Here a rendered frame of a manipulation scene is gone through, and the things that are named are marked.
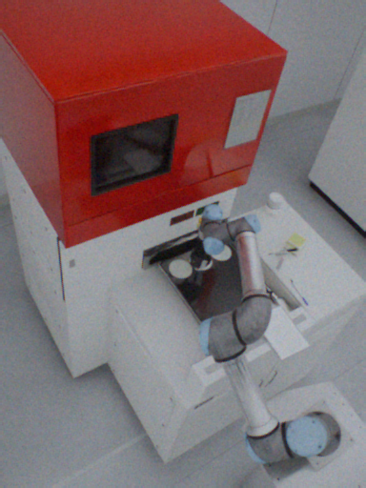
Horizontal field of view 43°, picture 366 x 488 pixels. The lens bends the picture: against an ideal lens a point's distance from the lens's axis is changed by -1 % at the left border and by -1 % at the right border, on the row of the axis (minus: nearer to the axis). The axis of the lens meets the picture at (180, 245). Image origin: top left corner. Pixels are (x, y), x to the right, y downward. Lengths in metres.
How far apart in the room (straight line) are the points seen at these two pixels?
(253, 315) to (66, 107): 0.81
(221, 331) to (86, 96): 0.79
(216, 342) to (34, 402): 1.44
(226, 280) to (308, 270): 0.37
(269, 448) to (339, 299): 0.74
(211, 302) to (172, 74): 0.97
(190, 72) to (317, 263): 1.10
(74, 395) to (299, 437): 1.44
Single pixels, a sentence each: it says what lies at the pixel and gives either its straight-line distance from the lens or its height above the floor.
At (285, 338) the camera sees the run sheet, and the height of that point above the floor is 0.97.
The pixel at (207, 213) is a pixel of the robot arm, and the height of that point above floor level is 1.26.
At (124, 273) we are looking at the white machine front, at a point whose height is 0.87.
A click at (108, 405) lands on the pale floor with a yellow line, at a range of 2.68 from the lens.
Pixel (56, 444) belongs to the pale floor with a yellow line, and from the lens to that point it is 2.63.
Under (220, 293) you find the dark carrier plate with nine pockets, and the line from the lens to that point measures 2.00.
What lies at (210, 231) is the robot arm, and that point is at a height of 1.24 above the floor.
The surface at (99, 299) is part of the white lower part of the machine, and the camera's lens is 2.11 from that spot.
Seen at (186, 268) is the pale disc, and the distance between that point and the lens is 2.05.
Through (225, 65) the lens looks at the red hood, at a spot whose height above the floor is 1.81.
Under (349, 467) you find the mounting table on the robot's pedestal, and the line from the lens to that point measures 1.94.
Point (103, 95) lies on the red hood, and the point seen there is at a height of 1.80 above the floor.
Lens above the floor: 2.50
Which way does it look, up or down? 49 degrees down
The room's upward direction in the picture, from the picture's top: 12 degrees clockwise
